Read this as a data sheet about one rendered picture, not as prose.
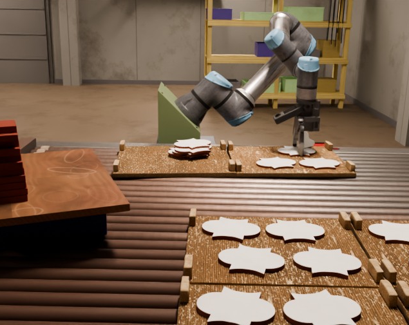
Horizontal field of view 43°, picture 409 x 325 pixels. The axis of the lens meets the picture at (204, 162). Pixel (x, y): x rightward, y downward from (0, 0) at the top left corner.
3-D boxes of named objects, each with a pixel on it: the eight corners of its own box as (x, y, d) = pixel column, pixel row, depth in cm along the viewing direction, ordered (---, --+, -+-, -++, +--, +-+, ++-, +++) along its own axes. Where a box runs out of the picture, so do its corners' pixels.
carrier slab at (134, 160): (120, 149, 207) (120, 146, 206) (224, 149, 210) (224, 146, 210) (113, 178, 173) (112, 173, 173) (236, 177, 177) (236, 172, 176)
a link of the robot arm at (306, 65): (316, 55, 195) (323, 59, 187) (313, 85, 199) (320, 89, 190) (295, 55, 195) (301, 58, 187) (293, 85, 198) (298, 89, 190)
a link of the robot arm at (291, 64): (293, 46, 204) (300, 49, 194) (312, 67, 207) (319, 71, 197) (278, 60, 206) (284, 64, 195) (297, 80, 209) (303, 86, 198)
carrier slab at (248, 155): (226, 149, 210) (226, 146, 209) (327, 149, 212) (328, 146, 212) (236, 177, 176) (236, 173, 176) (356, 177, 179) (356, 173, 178)
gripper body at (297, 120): (319, 133, 196) (322, 101, 192) (296, 133, 195) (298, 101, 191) (313, 128, 203) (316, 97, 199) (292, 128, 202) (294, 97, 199)
